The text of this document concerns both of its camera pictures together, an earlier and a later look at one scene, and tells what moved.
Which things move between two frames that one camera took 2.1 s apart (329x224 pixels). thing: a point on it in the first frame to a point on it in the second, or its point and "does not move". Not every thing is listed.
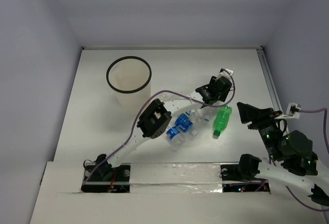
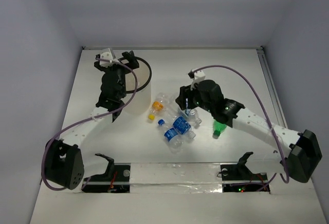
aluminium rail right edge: [261, 54] does not move
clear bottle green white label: [204, 115] to [192, 115]
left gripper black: [205, 91] to [118, 63]
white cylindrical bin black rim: [130, 77] does not move
